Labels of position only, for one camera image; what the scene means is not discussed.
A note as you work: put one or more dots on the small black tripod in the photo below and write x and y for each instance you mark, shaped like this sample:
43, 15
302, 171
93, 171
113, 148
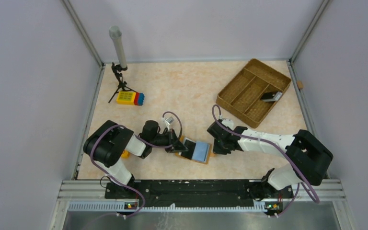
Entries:
122, 85

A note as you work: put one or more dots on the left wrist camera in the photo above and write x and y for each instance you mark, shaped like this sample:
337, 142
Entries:
168, 121

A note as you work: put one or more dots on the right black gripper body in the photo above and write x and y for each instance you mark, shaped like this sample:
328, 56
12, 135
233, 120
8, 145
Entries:
219, 147

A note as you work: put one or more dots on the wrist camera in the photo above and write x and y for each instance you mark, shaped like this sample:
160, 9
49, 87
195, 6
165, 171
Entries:
228, 123
168, 121

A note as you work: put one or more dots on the grey silver cards in tray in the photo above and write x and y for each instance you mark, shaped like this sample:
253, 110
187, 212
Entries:
271, 96

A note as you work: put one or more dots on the small wooden block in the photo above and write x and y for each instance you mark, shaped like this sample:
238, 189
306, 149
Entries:
299, 85

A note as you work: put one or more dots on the yellow toy brick block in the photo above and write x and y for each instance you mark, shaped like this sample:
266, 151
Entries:
126, 98

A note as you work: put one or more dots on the black credit card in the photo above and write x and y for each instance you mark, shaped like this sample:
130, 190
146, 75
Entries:
190, 145

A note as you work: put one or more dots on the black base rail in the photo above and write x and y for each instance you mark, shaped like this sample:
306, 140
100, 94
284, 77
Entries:
211, 193

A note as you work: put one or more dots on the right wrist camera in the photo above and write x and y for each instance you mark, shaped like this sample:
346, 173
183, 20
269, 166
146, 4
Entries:
228, 123

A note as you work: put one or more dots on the red yellow button toy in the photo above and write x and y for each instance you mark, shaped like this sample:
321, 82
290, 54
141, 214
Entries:
125, 154

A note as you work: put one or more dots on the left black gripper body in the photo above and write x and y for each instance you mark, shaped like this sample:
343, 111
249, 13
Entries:
169, 139

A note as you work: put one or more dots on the grey slotted cable duct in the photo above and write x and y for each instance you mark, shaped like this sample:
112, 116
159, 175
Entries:
116, 206

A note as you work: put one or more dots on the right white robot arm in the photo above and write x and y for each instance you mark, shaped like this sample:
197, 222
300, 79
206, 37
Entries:
307, 158

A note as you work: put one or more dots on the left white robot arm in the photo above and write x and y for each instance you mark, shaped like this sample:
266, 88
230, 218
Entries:
107, 144

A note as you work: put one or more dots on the grey cylinder on tripod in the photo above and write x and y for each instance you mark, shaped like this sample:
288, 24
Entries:
116, 36

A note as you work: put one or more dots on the red blue toy bricks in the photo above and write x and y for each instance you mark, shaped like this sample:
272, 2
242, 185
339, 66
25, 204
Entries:
139, 99

